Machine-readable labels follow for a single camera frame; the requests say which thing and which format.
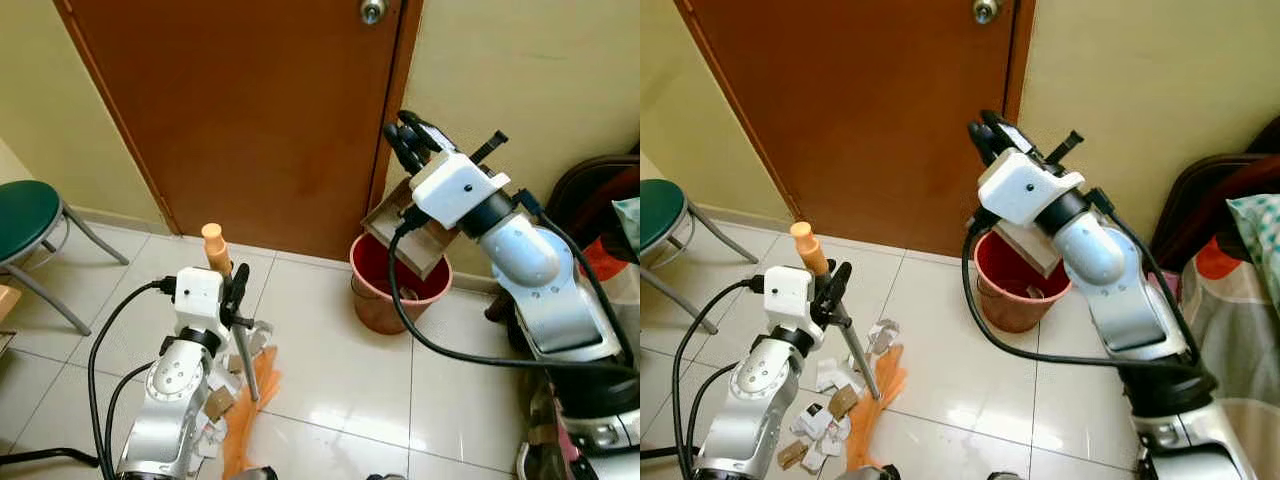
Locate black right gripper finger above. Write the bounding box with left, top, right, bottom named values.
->
left=383, top=121, right=425, bottom=176
left=979, top=108, right=1031, bottom=141
left=966, top=119, right=1007, bottom=169
left=396, top=109, right=447, bottom=143

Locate orange broom with metal handle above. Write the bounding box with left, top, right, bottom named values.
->
left=200, top=222, right=284, bottom=480
left=789, top=221, right=910, bottom=474

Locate brown cardboard tray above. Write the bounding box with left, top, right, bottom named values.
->
left=361, top=177, right=463, bottom=282
left=988, top=212, right=1065, bottom=280

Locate brown wooden door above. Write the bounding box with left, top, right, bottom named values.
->
left=53, top=0, right=425, bottom=264
left=673, top=0, right=1037, bottom=259

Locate red plastic bucket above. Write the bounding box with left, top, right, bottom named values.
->
left=349, top=232, right=454, bottom=336
left=972, top=229, right=1074, bottom=335

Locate dark brown chair back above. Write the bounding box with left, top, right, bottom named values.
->
left=543, top=152, right=641, bottom=256
left=1148, top=118, right=1280, bottom=273

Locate green round metal stool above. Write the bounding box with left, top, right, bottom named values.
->
left=640, top=178, right=759, bottom=336
left=0, top=179, right=131, bottom=337

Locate teal checkered pillow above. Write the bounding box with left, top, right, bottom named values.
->
left=1226, top=192, right=1280, bottom=306
left=611, top=196, right=641, bottom=253

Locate patterned grey orange bedsheet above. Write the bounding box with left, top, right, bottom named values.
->
left=1178, top=235, right=1280, bottom=480
left=578, top=238, right=641, bottom=336

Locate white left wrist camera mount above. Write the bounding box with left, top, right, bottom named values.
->
left=172, top=266, right=230, bottom=337
left=763, top=265, right=822, bottom=332

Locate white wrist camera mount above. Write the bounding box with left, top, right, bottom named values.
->
left=977, top=147, right=1087, bottom=227
left=763, top=265, right=822, bottom=332
left=409, top=149, right=512, bottom=230
left=172, top=266, right=230, bottom=337

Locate black cable tie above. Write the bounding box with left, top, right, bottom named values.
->
left=1044, top=129, right=1086, bottom=165
left=469, top=129, right=510, bottom=164

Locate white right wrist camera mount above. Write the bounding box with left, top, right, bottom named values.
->
left=977, top=147, right=1087, bottom=227
left=409, top=149, right=512, bottom=230

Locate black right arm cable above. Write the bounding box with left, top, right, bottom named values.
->
left=386, top=196, right=637, bottom=375
left=960, top=192, right=1213, bottom=375

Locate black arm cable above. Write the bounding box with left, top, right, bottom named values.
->
left=671, top=276, right=769, bottom=471
left=86, top=277, right=179, bottom=471
left=960, top=192, right=1213, bottom=375
left=386, top=196, right=637, bottom=375

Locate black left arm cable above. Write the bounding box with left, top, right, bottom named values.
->
left=671, top=276, right=769, bottom=471
left=86, top=277, right=179, bottom=471

